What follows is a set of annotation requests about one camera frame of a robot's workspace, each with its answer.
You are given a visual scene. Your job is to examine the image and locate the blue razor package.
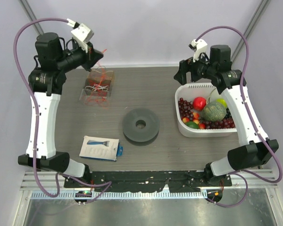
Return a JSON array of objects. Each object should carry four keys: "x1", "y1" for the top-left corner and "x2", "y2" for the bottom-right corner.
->
[{"x1": 79, "y1": 136, "x2": 123, "y2": 161}]

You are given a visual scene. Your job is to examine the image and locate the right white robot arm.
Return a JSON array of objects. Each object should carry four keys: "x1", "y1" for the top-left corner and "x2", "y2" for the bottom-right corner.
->
[{"x1": 174, "y1": 40, "x2": 279, "y2": 186}]

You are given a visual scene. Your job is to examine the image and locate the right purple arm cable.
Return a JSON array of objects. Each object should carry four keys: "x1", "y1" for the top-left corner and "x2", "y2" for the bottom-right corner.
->
[{"x1": 195, "y1": 25, "x2": 283, "y2": 208}]

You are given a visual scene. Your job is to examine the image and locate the green avocado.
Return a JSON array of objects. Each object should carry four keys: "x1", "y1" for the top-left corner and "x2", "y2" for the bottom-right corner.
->
[{"x1": 185, "y1": 121, "x2": 199, "y2": 129}]

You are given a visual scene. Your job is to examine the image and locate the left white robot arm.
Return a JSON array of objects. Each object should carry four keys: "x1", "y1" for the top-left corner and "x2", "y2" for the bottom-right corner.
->
[{"x1": 18, "y1": 32, "x2": 103, "y2": 188}]

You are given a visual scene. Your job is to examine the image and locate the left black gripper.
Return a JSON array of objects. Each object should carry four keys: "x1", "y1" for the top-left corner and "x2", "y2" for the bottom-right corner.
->
[{"x1": 56, "y1": 40, "x2": 103, "y2": 73}]

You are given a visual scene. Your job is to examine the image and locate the grey cable spool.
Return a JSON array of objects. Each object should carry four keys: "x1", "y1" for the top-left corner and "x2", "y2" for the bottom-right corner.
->
[{"x1": 122, "y1": 108, "x2": 160, "y2": 146}]

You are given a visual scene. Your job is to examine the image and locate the dark grape bunch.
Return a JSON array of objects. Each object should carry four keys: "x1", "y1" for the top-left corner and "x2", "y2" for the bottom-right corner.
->
[{"x1": 225, "y1": 108, "x2": 232, "y2": 119}]

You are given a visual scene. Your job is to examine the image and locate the small peach fruits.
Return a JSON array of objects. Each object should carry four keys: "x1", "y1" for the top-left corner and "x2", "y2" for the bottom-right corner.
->
[{"x1": 182, "y1": 114, "x2": 206, "y2": 129}]

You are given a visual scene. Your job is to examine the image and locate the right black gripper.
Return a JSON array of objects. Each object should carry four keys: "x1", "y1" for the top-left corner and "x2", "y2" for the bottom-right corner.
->
[{"x1": 174, "y1": 50, "x2": 216, "y2": 86}]

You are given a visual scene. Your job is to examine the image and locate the aluminium frame rail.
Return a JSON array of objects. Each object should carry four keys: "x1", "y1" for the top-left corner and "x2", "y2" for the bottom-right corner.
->
[{"x1": 20, "y1": 169, "x2": 278, "y2": 191}]

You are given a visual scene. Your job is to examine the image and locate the green pear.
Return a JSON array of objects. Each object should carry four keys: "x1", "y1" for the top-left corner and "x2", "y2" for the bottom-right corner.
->
[{"x1": 216, "y1": 98, "x2": 227, "y2": 108}]

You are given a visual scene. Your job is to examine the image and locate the orange thin cable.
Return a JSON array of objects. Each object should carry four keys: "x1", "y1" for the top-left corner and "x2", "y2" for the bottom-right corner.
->
[{"x1": 83, "y1": 48, "x2": 110, "y2": 111}]

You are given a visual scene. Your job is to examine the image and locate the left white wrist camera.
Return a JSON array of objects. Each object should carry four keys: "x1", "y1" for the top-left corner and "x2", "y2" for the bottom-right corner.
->
[{"x1": 71, "y1": 22, "x2": 94, "y2": 53}]

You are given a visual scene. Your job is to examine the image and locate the green netted melon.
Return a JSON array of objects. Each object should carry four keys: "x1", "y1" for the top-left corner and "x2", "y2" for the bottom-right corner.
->
[{"x1": 201, "y1": 102, "x2": 226, "y2": 121}]

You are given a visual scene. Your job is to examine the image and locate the red apple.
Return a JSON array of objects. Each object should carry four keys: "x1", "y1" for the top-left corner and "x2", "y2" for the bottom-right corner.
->
[{"x1": 192, "y1": 97, "x2": 207, "y2": 111}]

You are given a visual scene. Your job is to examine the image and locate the white plastic basket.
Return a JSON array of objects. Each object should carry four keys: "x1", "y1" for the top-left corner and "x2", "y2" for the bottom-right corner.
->
[{"x1": 175, "y1": 83, "x2": 237, "y2": 138}]

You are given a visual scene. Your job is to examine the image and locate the red grape bunch left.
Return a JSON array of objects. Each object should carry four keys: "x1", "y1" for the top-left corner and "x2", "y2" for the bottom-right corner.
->
[{"x1": 178, "y1": 97, "x2": 194, "y2": 120}]

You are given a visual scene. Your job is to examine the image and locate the white slotted cable duct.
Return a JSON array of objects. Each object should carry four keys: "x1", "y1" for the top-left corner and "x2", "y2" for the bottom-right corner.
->
[{"x1": 30, "y1": 190, "x2": 208, "y2": 200}]

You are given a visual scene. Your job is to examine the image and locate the white cables in box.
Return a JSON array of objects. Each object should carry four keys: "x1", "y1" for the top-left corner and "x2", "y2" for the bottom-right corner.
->
[{"x1": 85, "y1": 82, "x2": 110, "y2": 94}]

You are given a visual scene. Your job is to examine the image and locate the clear cable box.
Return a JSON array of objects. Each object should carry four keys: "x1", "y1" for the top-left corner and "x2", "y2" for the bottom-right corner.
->
[{"x1": 79, "y1": 66, "x2": 115, "y2": 108}]

